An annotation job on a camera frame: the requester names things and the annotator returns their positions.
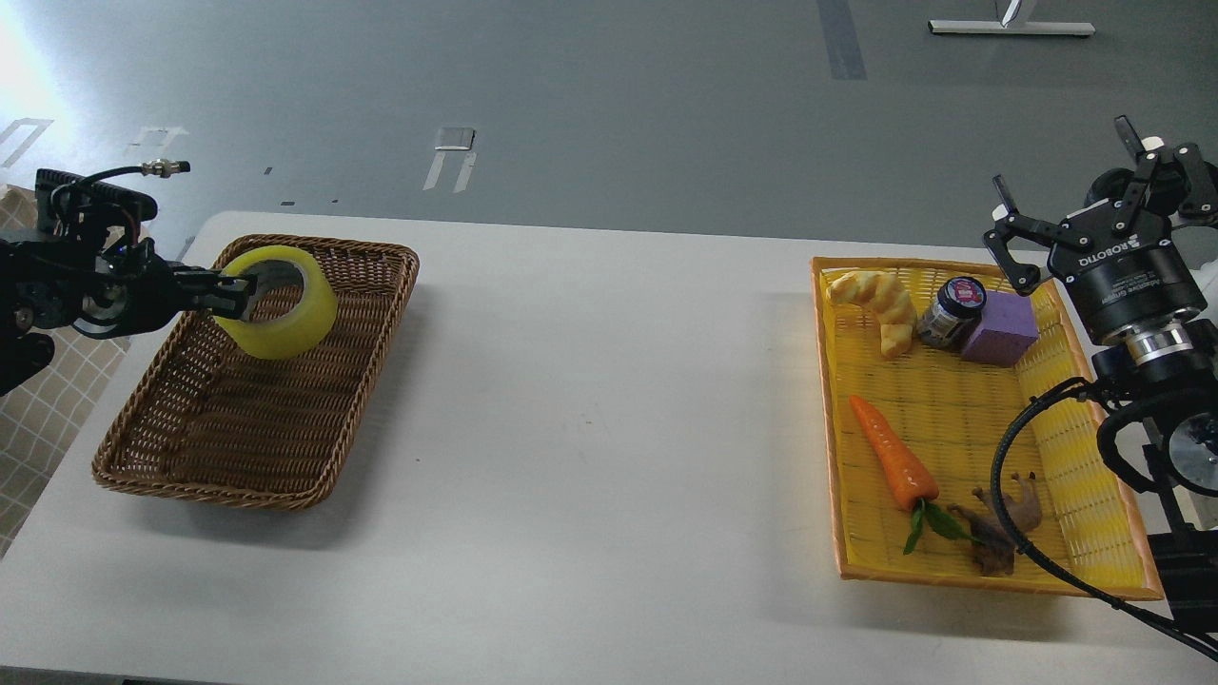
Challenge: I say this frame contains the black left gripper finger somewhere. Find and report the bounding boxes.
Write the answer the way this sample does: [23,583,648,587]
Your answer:
[171,262,258,293]
[174,290,251,321]

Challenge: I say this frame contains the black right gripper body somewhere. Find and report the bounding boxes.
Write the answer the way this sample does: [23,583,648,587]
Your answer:
[1047,206,1206,346]

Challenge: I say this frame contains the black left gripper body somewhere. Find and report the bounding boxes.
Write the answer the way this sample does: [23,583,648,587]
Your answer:
[110,240,184,336]

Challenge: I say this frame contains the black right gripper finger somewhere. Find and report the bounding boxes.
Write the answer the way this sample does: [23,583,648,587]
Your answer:
[982,176,1072,296]
[1112,116,1217,229]

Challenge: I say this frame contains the yellow tape roll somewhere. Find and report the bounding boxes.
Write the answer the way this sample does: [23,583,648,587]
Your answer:
[213,245,339,361]

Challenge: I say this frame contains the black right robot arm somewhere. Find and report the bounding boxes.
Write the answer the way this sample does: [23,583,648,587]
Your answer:
[984,116,1217,658]

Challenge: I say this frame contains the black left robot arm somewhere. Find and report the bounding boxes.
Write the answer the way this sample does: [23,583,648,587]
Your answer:
[1,158,268,392]

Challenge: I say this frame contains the purple foam block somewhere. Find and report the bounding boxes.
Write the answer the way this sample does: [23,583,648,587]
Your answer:
[959,291,1039,368]

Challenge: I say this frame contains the small dark jar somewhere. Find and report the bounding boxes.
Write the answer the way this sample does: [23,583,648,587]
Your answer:
[916,275,988,349]

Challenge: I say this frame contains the brown wicker basket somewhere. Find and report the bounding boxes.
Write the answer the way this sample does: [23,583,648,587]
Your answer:
[91,234,421,511]

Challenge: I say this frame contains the yellow plastic basket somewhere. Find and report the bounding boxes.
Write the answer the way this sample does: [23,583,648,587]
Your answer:
[810,257,1163,601]

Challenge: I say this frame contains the toy croissant bread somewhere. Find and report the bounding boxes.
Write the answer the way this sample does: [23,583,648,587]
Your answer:
[827,271,918,361]

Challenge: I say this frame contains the beige checkered cloth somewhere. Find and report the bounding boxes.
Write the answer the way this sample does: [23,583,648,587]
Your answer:
[0,185,134,558]

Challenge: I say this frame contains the orange toy carrot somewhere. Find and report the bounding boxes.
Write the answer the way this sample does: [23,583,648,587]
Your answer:
[848,395,978,556]

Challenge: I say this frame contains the white metal stand base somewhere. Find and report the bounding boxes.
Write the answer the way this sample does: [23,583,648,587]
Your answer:
[927,1,1096,39]

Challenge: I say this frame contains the brown toy animal figure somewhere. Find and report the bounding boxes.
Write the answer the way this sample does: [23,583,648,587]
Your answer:
[948,472,1044,577]

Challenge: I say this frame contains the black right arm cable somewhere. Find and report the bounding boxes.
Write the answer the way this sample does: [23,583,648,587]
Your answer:
[990,377,1218,663]

